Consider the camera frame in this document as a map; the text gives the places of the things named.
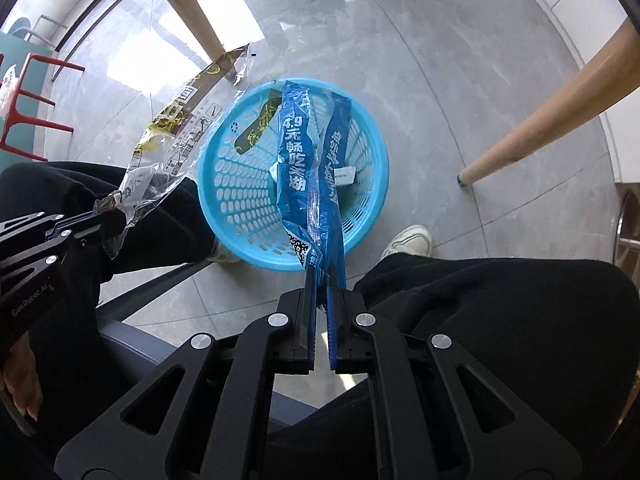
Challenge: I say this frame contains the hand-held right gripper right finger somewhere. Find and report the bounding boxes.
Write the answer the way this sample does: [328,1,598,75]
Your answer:
[324,267,586,480]

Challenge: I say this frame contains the dark metal chair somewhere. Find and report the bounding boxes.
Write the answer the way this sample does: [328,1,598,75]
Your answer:
[7,16,66,51]

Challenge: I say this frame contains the clear printed plastic wrapper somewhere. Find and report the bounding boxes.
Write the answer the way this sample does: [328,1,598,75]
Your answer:
[94,42,251,261]

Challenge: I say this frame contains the crumpled clear plastic bag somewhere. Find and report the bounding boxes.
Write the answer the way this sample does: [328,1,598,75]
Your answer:
[0,65,21,121]

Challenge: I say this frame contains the round white table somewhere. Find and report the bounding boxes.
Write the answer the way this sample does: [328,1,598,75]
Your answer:
[137,0,640,188]

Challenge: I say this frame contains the metal chair base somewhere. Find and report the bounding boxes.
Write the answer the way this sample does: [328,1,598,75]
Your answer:
[612,180,640,271]

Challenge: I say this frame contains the person's white shoe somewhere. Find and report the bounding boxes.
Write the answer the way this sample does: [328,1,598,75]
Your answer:
[207,240,243,264]
[380,225,433,261]

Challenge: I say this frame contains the black yellow wrapper strip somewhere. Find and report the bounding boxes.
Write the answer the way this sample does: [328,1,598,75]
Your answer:
[234,89,283,155]

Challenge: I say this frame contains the person's white left shoe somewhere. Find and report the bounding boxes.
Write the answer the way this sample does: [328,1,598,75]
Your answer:
[207,240,243,264]

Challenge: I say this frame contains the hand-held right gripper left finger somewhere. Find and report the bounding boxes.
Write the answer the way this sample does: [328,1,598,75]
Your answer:
[54,267,317,480]

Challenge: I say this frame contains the blue plastic basket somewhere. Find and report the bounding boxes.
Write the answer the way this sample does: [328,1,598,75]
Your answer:
[197,78,391,272]

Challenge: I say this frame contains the person's black pants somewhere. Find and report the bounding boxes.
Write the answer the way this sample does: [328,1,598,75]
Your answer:
[0,160,640,480]

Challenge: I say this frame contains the green table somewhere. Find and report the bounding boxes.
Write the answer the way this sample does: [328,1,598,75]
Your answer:
[0,30,56,161]

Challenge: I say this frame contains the red chair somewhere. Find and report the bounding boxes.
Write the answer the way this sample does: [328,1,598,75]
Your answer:
[0,52,87,161]

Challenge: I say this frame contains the person's left hand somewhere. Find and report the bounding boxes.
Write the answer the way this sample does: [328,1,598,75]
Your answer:
[0,342,41,422]

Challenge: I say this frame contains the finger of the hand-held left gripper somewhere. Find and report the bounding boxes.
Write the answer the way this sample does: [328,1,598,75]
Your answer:
[0,210,126,241]
[0,225,126,286]

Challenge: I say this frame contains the person's white right shoe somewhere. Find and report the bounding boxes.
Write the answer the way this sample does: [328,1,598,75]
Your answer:
[380,225,433,261]

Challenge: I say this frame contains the blue snack wrapper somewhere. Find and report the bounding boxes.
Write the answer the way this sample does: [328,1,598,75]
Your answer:
[272,80,323,281]
[312,87,353,291]

